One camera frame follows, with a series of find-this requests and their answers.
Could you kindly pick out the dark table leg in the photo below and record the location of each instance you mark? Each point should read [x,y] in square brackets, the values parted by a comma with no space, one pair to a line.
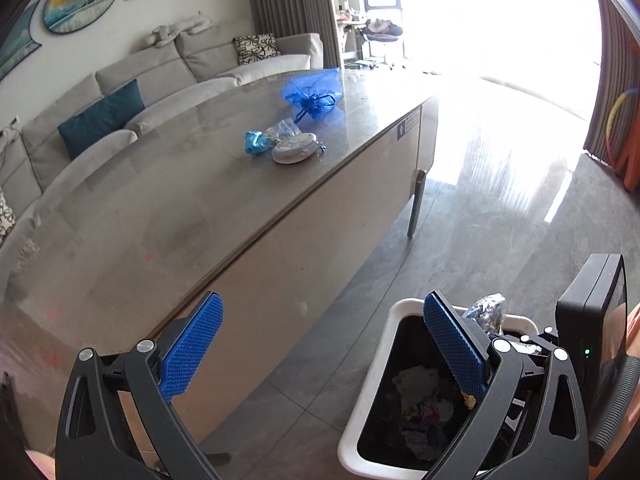
[418,191]

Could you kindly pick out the floral cushion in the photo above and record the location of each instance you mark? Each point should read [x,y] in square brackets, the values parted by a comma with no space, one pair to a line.
[7,218]
[255,48]

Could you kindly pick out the blue organza drawstring pouch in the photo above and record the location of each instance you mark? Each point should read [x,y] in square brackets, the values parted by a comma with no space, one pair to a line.
[315,94]

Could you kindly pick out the colourful hoop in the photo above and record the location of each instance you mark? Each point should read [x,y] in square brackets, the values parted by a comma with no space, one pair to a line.
[621,141]

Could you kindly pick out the teal cushion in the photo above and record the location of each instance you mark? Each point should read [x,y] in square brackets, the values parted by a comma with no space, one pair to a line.
[102,118]

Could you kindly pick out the brown curtain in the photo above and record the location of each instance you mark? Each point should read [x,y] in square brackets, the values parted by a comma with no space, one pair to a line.
[294,17]

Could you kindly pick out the floral cushion right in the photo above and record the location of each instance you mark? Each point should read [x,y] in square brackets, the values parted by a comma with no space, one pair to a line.
[255,48]

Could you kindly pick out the grey sectional sofa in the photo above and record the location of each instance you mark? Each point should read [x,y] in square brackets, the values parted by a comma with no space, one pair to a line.
[61,148]

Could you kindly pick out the floral cushion left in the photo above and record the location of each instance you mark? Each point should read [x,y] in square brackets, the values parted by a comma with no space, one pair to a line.
[7,218]

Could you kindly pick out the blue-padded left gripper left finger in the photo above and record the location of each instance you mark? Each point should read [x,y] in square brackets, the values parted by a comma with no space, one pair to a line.
[94,440]

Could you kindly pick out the left teal wall panel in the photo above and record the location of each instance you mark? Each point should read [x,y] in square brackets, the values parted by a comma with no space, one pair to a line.
[19,44]

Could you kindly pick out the round white tin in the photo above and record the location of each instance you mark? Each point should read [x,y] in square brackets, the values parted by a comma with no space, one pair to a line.
[298,148]

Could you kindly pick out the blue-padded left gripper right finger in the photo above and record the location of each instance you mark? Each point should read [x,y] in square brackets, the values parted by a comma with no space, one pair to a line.
[563,452]

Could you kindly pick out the office chair with clothes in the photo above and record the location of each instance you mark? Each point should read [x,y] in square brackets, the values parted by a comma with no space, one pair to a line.
[384,41]

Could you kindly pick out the beige table side panel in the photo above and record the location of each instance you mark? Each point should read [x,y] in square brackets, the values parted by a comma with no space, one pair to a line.
[278,290]

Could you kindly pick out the white plush toy on sofa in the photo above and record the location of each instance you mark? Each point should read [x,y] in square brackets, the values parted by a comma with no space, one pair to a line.
[180,28]

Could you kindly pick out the white trash bin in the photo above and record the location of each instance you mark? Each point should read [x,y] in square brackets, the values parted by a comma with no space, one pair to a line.
[406,343]

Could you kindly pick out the small teal clear wrapper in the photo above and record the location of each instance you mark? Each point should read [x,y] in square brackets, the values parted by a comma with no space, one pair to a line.
[258,142]

